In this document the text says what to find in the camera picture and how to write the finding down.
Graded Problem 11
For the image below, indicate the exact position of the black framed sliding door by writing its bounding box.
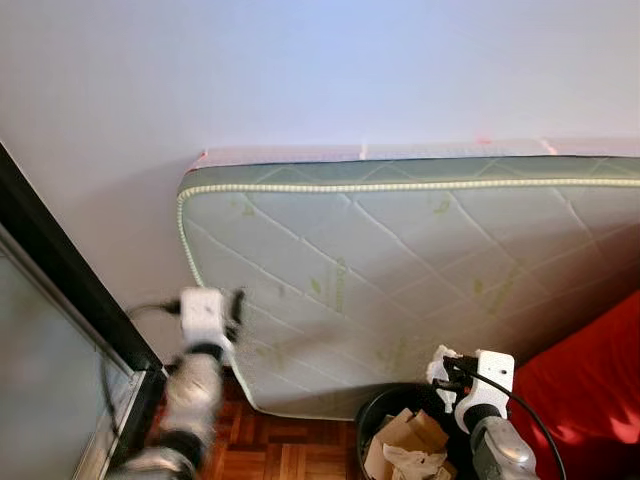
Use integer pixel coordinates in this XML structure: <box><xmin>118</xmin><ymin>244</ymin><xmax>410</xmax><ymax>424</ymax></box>
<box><xmin>0</xmin><ymin>140</ymin><xmax>166</xmax><ymax>480</ymax></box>

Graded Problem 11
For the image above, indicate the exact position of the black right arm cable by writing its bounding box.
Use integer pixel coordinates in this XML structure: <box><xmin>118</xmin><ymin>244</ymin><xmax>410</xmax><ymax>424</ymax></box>
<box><xmin>445</xmin><ymin>364</ymin><xmax>569</xmax><ymax>480</ymax></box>

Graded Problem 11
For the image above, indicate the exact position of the black waste bin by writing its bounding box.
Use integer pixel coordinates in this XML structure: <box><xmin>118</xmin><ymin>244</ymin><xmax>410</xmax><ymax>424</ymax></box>
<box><xmin>355</xmin><ymin>383</ymin><xmax>481</xmax><ymax>480</ymax></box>

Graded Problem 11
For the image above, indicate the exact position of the crumpled beige paper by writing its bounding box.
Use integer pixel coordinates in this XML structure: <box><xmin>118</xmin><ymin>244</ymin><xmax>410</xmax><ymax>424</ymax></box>
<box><xmin>385</xmin><ymin>445</ymin><xmax>446</xmax><ymax>480</ymax></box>

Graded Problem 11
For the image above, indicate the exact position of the thick red cushion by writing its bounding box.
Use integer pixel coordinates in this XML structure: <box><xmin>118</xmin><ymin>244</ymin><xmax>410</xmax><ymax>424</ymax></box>
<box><xmin>510</xmin><ymin>290</ymin><xmax>640</xmax><ymax>480</ymax></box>

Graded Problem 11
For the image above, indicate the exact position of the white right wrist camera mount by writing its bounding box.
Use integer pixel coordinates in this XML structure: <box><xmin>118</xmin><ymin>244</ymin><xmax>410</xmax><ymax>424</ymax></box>
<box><xmin>455</xmin><ymin>350</ymin><xmax>516</xmax><ymax>421</ymax></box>

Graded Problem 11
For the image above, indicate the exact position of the brown cardboard scrap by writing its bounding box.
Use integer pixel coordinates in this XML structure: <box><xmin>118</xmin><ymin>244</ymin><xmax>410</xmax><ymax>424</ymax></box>
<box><xmin>362</xmin><ymin>408</ymin><xmax>451</xmax><ymax>480</ymax></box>

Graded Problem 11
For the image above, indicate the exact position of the white tissue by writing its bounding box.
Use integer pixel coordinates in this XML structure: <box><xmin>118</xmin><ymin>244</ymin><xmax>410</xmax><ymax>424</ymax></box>
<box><xmin>428</xmin><ymin>345</ymin><xmax>461</xmax><ymax>386</ymax></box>

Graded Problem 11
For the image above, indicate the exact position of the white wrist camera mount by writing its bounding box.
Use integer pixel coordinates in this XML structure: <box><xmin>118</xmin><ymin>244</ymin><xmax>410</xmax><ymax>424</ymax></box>
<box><xmin>455</xmin><ymin>350</ymin><xmax>516</xmax><ymax>421</ymax></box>
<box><xmin>180</xmin><ymin>288</ymin><xmax>236</xmax><ymax>346</ymax></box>

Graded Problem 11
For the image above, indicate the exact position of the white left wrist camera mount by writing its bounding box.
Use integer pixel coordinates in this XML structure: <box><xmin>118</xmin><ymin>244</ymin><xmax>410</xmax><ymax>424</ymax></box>
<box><xmin>180</xmin><ymin>288</ymin><xmax>236</xmax><ymax>346</ymax></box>

